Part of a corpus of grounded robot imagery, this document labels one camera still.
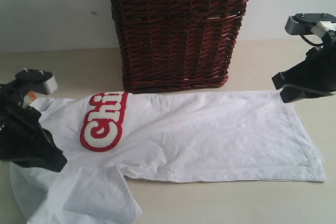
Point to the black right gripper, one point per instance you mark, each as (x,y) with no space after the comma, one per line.
(316,73)

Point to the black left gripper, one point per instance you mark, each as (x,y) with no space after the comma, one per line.
(23,140)

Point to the white t-shirt red lettering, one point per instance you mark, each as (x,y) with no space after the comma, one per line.
(181,138)

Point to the dark red wicker basket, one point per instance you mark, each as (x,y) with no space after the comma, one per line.
(176,45)

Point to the orange tape marker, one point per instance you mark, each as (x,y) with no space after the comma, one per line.
(29,98)

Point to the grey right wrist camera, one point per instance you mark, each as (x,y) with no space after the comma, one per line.
(310,24)

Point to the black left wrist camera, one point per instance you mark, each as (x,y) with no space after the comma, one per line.
(30,80)

